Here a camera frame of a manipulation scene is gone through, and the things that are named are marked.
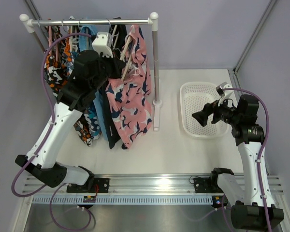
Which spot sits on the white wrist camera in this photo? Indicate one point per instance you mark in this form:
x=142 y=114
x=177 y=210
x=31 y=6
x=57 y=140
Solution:
x=102 y=44
x=225 y=91

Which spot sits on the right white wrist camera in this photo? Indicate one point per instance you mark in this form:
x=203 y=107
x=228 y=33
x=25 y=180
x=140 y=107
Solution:
x=225 y=91

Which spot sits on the pink shark print shorts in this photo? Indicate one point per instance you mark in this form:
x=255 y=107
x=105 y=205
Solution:
x=130 y=110

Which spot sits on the light blue shorts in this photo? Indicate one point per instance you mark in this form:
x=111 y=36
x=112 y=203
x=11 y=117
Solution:
x=96 y=111

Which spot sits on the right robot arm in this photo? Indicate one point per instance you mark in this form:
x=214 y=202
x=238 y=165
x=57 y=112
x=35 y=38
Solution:
x=252 y=207

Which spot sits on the navy blue shorts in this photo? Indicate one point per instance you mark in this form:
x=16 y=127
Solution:
x=111 y=131

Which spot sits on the orange black camouflage shorts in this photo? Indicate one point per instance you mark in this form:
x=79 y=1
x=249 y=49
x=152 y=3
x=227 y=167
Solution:
x=55 y=72

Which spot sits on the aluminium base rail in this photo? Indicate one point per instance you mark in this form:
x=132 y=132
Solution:
x=165 y=184

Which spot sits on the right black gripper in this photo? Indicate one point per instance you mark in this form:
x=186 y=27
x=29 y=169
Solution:
x=202 y=116

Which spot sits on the white plastic hanger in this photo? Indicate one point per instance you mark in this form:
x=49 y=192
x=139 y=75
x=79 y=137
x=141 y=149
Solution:
x=73 y=40

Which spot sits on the white metal clothes rack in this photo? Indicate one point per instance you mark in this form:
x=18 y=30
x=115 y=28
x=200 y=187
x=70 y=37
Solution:
x=152 y=20

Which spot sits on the pink hanger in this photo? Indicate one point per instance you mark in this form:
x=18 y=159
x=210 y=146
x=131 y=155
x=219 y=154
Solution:
x=54 y=34

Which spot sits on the left aluminium frame post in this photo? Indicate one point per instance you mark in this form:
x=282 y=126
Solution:
x=32 y=9

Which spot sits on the aluminium frame post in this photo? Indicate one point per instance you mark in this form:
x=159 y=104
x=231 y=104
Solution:
x=32 y=9
x=261 y=23

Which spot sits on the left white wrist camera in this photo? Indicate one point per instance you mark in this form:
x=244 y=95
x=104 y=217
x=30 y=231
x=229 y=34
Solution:
x=102 y=44

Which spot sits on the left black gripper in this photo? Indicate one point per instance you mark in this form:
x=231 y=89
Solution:
x=117 y=65

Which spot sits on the white slotted cable duct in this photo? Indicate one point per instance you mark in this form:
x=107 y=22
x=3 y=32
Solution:
x=125 y=200

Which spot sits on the right aluminium frame post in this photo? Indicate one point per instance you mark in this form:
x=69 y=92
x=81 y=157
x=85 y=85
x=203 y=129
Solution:
x=261 y=23

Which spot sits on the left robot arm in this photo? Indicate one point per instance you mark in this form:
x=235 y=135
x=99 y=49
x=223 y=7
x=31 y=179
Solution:
x=91 y=71

